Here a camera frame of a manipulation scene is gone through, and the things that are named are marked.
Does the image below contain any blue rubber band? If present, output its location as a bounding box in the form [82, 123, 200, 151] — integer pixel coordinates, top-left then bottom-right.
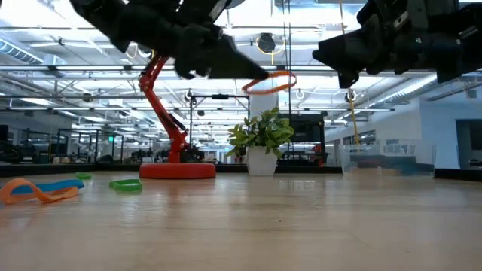
[9, 178, 85, 196]

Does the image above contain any clear plastic bin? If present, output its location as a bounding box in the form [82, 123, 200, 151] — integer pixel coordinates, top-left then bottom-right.
[337, 139, 438, 178]

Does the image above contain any orange rubber band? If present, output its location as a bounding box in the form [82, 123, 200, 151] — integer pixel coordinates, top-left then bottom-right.
[241, 70, 298, 96]
[0, 177, 81, 206]

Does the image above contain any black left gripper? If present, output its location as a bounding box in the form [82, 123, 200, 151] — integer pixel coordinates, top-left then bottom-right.
[172, 22, 270, 80]

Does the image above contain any black metal gantry frame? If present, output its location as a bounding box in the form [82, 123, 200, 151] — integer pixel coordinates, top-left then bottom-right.
[189, 93, 251, 163]

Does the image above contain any red desk lamp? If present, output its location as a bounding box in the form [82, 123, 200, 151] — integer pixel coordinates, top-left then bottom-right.
[137, 0, 246, 180]

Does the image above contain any yellow hanging cable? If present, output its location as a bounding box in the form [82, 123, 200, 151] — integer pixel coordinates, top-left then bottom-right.
[337, 0, 361, 147]

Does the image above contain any green potted plant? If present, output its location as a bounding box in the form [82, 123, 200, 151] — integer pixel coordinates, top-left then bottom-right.
[224, 107, 296, 177]

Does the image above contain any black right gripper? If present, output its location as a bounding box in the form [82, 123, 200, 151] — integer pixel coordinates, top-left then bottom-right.
[312, 0, 464, 89]

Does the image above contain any black ceiling cable reel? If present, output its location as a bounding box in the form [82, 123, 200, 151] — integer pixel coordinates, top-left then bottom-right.
[257, 32, 277, 54]

